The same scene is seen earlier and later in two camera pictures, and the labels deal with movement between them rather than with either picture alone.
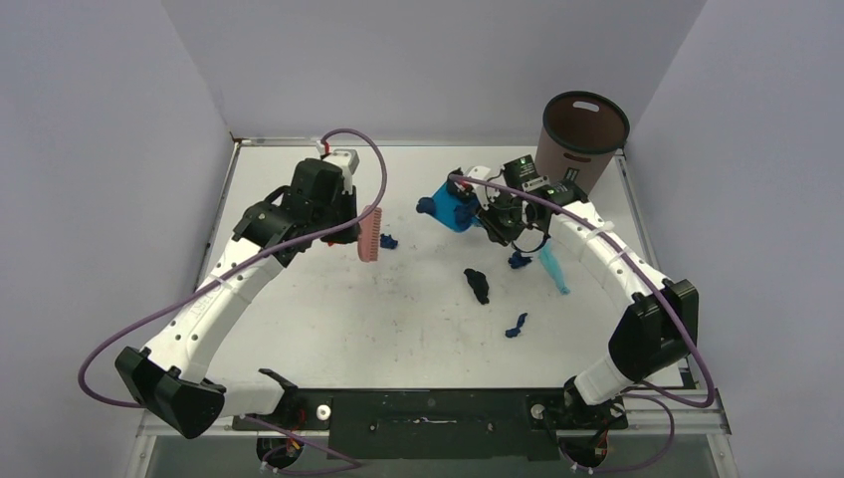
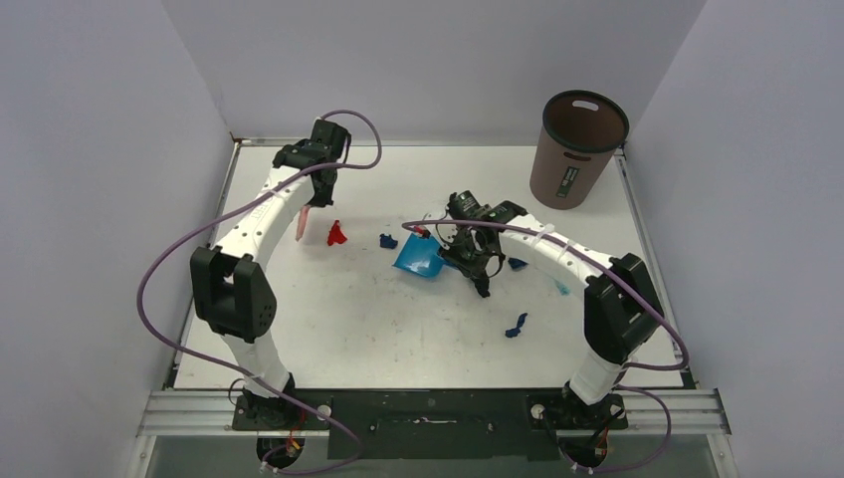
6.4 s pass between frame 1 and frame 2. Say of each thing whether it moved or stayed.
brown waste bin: stayed
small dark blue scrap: stayed
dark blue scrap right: stayed
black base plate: stayed
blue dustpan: moved
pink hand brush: moved
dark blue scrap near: stayed
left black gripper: moved
